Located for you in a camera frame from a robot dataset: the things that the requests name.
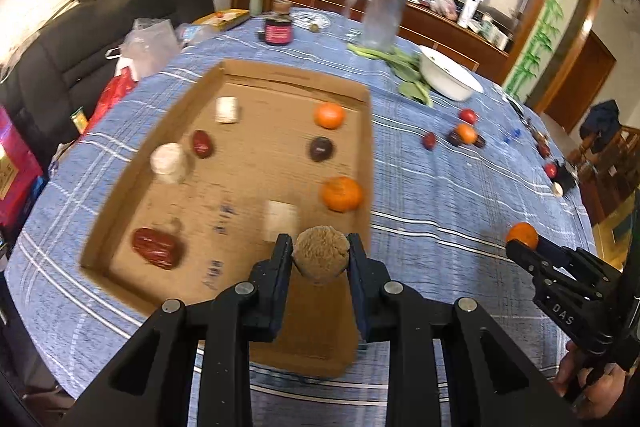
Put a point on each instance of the person's right hand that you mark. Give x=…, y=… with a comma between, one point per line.
x=597, y=392

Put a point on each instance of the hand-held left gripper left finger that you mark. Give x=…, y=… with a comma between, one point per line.
x=280, y=292

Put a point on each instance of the yellow flat box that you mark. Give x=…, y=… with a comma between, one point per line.
x=225, y=18

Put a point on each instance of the wooden chair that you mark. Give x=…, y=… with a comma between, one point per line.
x=612, y=162

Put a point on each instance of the dark jar with red label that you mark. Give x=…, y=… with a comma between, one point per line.
x=278, y=28

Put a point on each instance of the dark red date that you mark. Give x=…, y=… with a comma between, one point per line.
x=429, y=140
x=452, y=138
x=202, y=143
x=480, y=142

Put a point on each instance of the white lotion bottle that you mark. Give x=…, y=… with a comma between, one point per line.
x=468, y=9

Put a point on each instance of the dark purple plum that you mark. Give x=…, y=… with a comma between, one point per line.
x=320, y=148

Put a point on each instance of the blue plaid tablecloth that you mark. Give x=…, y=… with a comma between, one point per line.
x=450, y=207

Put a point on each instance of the cardboard box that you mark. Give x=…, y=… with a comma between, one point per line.
x=250, y=177

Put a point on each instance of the wooden counter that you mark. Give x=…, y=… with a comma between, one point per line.
x=400, y=9

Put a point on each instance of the small brown nut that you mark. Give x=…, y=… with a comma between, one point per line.
x=314, y=27

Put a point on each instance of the white round cake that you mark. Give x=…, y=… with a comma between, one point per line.
x=170, y=163

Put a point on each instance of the dark red tomato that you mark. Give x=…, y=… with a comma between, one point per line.
x=543, y=150

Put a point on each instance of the pink package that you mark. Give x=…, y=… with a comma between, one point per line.
x=12, y=162

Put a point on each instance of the leafy green vegetable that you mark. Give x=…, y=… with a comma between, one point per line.
x=402, y=74

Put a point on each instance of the large red date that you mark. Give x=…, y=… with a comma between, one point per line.
x=156, y=247

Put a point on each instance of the orange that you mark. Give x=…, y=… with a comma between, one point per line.
x=330, y=115
x=521, y=234
x=466, y=133
x=341, y=193

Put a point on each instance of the dark jacket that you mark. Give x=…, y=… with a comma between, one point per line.
x=601, y=122

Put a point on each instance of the white bowl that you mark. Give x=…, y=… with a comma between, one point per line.
x=447, y=74

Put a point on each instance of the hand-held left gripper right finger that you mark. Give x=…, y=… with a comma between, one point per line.
x=361, y=294

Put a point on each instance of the clear plastic bag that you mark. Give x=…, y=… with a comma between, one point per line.
x=147, y=47

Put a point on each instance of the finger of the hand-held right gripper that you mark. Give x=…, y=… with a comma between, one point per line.
x=557, y=252
x=525, y=259

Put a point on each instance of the black device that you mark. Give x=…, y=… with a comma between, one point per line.
x=568, y=177

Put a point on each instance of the black sofa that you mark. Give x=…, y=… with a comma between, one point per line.
x=100, y=37

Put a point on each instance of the wooden door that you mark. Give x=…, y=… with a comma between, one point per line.
x=580, y=82

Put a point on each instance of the brown round cookie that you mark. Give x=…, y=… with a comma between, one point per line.
x=320, y=254

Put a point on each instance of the clear plastic pitcher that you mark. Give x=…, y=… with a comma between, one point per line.
x=382, y=19

